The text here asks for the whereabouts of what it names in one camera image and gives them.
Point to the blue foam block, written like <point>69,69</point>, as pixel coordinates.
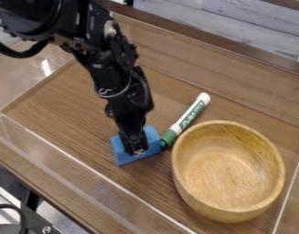
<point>121,157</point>

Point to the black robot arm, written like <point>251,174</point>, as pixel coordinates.
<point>83,29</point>

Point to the clear acrylic enclosure wall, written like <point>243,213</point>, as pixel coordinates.
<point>54,131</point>

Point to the green Expo marker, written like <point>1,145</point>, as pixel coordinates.
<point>180,125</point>

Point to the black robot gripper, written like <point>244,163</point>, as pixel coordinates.
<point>125,90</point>

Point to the brown wooden bowl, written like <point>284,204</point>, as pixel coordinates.
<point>228,171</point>

